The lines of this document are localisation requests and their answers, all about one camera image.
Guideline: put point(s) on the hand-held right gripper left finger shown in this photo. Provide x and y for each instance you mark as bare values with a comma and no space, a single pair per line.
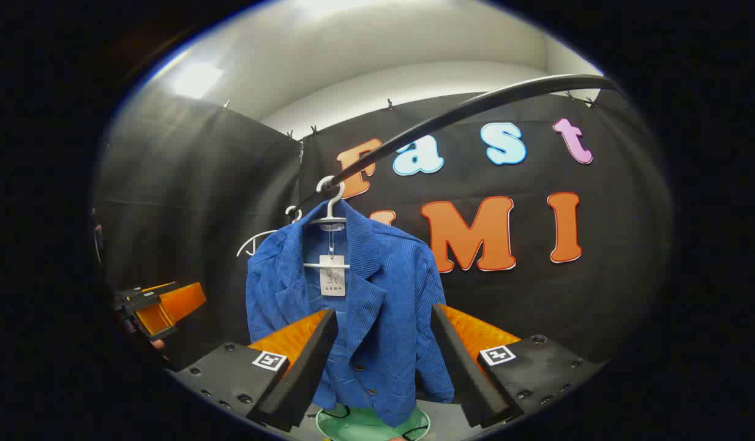
304,373

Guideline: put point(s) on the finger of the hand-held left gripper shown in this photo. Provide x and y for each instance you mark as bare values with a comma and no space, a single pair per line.
141,294
172,309

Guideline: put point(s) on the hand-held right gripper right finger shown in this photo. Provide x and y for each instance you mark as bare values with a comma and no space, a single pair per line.
466,367

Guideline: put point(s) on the green laundry hamper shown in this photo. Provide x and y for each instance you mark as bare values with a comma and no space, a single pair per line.
365,425

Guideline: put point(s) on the black clothes rack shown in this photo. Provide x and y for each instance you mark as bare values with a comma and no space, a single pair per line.
567,82

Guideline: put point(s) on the white paper garment tag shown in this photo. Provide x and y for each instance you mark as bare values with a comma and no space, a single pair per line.
332,278

